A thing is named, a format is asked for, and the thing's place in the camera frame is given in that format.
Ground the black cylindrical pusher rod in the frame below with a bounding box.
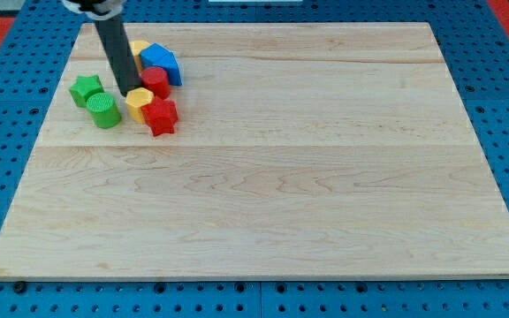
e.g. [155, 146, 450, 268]
[94, 15, 141, 96]

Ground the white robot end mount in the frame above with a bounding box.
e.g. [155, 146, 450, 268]
[61, 0, 125, 20]

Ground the yellow hexagon block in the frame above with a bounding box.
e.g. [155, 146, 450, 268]
[125, 87, 155, 124]

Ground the red star block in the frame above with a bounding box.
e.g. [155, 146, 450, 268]
[141, 97, 179, 136]

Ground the green star block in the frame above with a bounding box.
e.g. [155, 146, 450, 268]
[69, 75, 103, 108]

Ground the light wooden board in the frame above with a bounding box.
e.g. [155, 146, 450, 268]
[0, 22, 509, 282]

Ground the yellow block behind rod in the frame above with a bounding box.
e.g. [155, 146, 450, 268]
[129, 40, 151, 73]

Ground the blue pentagon block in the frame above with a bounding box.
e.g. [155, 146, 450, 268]
[139, 43, 183, 86]

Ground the red cylinder block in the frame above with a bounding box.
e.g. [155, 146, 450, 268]
[141, 66, 171, 100]

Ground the green cylinder block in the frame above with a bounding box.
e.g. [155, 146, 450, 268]
[86, 92, 121, 129]

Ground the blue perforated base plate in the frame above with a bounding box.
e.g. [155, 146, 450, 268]
[0, 0, 509, 317]

